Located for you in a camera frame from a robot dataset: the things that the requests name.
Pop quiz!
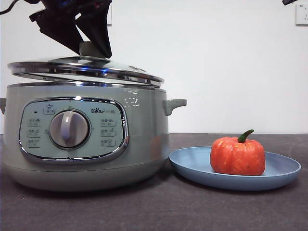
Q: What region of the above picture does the glass steamer lid with knob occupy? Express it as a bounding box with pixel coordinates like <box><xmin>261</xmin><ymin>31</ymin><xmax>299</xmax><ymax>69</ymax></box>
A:
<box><xmin>7</xmin><ymin>41</ymin><xmax>165</xmax><ymax>88</ymax></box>

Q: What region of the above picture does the orange pumpkin with green stem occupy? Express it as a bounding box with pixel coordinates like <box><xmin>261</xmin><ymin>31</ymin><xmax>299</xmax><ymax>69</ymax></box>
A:
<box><xmin>210</xmin><ymin>129</ymin><xmax>267</xmax><ymax>176</ymax></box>

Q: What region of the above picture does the pale green electric steamer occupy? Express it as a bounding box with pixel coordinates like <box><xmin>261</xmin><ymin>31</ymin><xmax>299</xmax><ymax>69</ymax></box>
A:
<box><xmin>0</xmin><ymin>81</ymin><xmax>188</xmax><ymax>193</ymax></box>

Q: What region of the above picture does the blue round plate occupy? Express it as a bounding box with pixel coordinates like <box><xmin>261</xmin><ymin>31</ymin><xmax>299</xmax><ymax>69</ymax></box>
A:
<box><xmin>169</xmin><ymin>146</ymin><xmax>302</xmax><ymax>192</ymax></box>

